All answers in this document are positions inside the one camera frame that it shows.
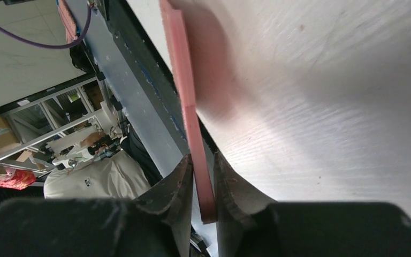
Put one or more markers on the metal shelf frame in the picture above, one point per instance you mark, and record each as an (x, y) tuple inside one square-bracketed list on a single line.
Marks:
[(51, 124)]

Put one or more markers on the aluminium frame rail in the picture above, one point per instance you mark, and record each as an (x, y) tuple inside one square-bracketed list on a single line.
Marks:
[(127, 92)]

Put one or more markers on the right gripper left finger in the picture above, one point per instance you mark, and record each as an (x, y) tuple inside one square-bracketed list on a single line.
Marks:
[(164, 214)]

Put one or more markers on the red bag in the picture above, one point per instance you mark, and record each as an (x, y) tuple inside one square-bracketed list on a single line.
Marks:
[(17, 179)]

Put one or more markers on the pink hand brush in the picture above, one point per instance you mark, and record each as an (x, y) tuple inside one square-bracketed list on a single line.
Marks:
[(180, 58)]

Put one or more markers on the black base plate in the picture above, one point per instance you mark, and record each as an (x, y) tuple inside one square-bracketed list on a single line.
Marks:
[(156, 81)]

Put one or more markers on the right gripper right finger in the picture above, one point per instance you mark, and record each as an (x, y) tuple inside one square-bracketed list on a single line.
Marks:
[(237, 201)]

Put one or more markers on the person in white shirt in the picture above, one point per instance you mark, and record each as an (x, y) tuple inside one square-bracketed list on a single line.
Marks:
[(127, 174)]

